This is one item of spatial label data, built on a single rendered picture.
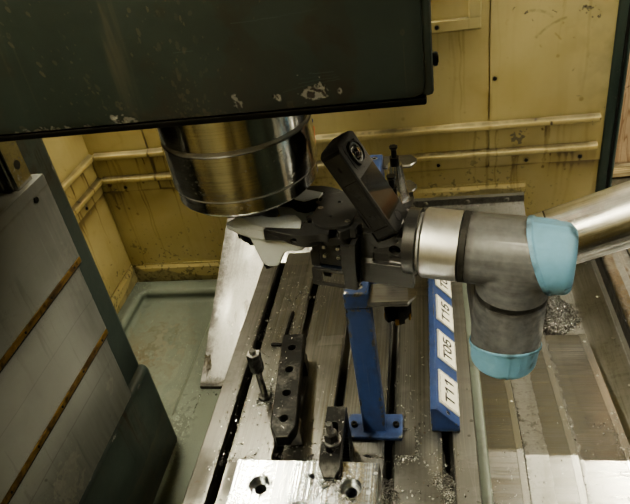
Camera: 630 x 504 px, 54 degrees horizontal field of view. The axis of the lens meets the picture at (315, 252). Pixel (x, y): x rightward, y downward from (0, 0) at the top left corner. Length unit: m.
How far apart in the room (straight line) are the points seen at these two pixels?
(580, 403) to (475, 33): 0.90
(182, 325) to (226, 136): 1.47
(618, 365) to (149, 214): 1.41
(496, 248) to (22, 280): 0.72
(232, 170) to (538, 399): 1.00
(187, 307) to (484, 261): 1.56
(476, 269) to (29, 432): 0.74
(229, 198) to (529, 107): 1.24
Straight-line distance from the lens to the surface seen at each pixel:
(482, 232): 0.63
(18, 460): 1.08
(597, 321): 1.76
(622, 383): 1.61
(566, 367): 1.56
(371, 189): 0.63
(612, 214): 0.78
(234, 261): 1.87
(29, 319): 1.06
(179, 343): 1.96
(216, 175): 0.61
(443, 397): 1.15
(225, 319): 1.79
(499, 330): 0.68
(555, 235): 0.63
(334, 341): 1.35
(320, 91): 0.50
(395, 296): 0.94
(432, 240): 0.63
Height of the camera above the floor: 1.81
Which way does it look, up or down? 34 degrees down
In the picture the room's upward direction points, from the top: 10 degrees counter-clockwise
